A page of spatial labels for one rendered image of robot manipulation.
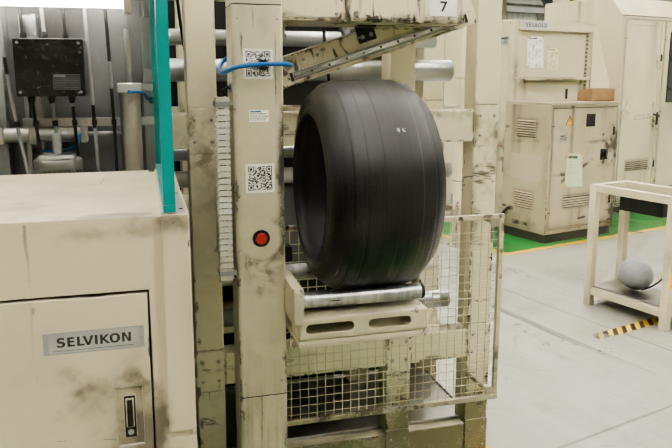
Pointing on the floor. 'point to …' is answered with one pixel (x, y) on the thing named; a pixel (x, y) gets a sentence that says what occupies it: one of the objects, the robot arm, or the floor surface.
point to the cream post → (243, 329)
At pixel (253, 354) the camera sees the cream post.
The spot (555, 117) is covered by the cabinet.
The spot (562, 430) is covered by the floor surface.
